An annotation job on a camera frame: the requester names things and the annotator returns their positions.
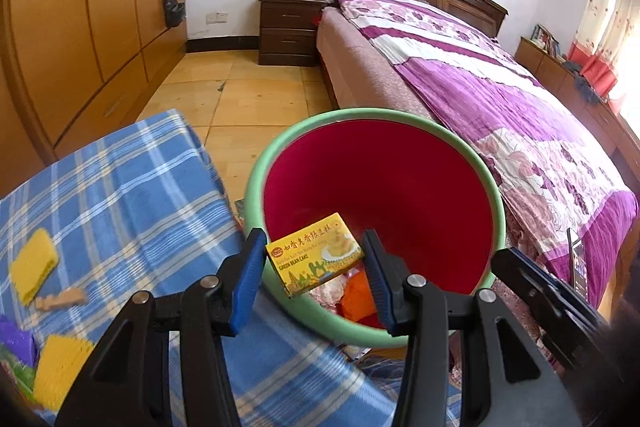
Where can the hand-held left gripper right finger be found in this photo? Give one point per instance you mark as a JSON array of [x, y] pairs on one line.
[[382, 292]]

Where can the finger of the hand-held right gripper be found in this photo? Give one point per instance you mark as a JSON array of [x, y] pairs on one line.
[[545, 297]]

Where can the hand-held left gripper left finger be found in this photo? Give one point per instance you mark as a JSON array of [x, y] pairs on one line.
[[245, 287]]

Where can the yellow cake box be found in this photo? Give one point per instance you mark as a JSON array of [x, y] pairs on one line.
[[310, 257]]

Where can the green and red bucket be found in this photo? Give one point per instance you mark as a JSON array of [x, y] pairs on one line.
[[400, 187]]

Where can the orange packet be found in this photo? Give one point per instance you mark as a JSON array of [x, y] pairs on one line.
[[357, 302]]

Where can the pale pink wrapper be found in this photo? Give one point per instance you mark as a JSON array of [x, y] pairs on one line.
[[332, 292]]

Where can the colourful floor wrapper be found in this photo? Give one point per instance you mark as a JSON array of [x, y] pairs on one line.
[[240, 212]]

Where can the blue plaid cloth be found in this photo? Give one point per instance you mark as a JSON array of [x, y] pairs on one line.
[[140, 207]]

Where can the tan wooden piece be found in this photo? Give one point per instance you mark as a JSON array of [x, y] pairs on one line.
[[60, 298]]

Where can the yellow ribbed sponge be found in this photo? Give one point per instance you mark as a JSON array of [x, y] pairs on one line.
[[60, 372], [32, 264]]

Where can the dark blue cloth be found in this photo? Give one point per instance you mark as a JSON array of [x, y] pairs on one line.
[[587, 84]]

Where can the low wooden cabinet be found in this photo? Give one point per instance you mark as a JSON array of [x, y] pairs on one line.
[[550, 67]]

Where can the purple plastic packet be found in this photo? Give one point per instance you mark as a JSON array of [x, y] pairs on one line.
[[17, 342]]

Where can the purple floral blanket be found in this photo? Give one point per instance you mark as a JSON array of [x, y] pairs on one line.
[[475, 72]]

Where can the wooden bed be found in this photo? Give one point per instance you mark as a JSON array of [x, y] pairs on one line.
[[360, 57]]

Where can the green plastic packet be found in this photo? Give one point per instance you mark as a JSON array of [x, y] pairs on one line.
[[20, 382]]

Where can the dark wooden nightstand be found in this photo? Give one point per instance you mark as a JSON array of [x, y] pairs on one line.
[[287, 37]]

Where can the row of books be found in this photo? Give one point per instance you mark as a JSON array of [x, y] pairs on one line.
[[544, 39]]

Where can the floral curtain with red hem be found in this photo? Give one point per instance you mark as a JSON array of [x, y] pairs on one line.
[[600, 22]]

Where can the light wooden wardrobe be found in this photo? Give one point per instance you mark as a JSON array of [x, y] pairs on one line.
[[75, 7]]

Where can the white wall socket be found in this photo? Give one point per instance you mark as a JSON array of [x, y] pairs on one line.
[[217, 18]]

